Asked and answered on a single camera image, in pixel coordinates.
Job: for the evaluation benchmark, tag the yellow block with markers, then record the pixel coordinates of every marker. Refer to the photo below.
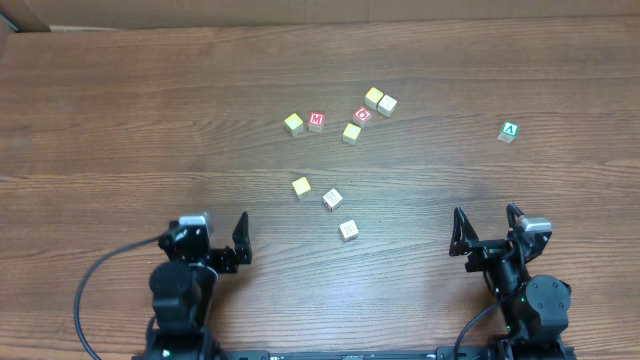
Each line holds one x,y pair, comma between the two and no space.
351,133
373,97
294,124
302,187

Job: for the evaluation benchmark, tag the wooden letter E block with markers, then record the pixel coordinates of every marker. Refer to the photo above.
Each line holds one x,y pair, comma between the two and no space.
332,199

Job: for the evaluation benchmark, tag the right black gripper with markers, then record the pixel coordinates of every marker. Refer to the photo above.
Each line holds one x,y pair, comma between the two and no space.
491,249

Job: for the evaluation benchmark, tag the plain wooden block top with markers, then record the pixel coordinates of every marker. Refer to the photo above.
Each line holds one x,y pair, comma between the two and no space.
387,105

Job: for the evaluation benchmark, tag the green letter V block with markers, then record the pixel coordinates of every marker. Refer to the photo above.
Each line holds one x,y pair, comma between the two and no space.
509,132

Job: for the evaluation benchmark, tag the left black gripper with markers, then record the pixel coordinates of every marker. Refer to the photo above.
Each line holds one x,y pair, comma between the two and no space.
215,256

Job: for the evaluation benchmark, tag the red letter C block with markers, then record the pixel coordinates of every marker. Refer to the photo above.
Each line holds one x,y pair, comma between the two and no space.
362,116

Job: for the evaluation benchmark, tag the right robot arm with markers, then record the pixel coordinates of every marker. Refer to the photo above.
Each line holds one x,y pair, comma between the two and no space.
534,308

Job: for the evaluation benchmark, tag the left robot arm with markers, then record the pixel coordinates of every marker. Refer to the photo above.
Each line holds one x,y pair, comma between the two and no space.
183,288

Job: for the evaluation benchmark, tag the red letter M block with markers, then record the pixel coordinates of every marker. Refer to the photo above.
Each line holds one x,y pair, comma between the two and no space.
316,121

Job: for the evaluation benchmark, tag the wooden letter B block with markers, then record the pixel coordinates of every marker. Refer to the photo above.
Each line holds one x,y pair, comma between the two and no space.
349,230

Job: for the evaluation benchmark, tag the yellow block top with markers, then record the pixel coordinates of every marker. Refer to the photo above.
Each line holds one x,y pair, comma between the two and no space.
373,97

